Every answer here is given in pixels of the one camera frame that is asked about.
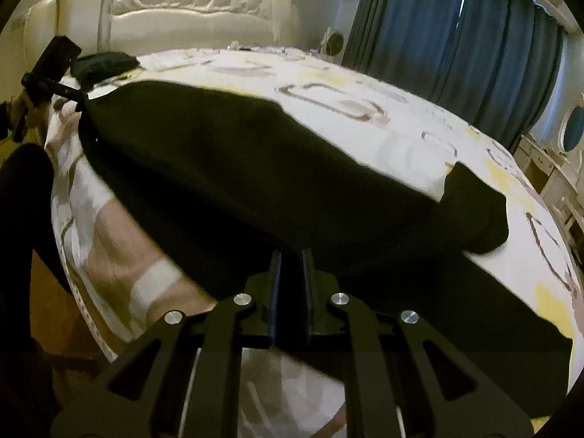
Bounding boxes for person's left hand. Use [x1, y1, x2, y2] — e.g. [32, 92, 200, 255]
[9, 90, 50, 142]

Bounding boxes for dark blue curtain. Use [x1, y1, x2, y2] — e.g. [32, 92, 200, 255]
[342, 0, 565, 150]

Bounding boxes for black pants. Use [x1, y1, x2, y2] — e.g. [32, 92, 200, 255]
[77, 81, 572, 417]

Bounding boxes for folded black garment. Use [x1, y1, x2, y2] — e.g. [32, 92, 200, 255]
[70, 51, 139, 91]

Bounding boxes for patterned white bed cover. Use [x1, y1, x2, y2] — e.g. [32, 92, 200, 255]
[46, 49, 583, 437]

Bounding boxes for small round bedside fan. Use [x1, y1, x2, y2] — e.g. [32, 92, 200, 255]
[318, 28, 345, 61]

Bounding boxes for cream tufted headboard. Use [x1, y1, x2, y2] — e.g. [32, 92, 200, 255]
[23, 0, 302, 67]

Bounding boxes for white vanity dresser with mirror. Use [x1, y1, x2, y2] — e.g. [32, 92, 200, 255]
[514, 98, 583, 263]

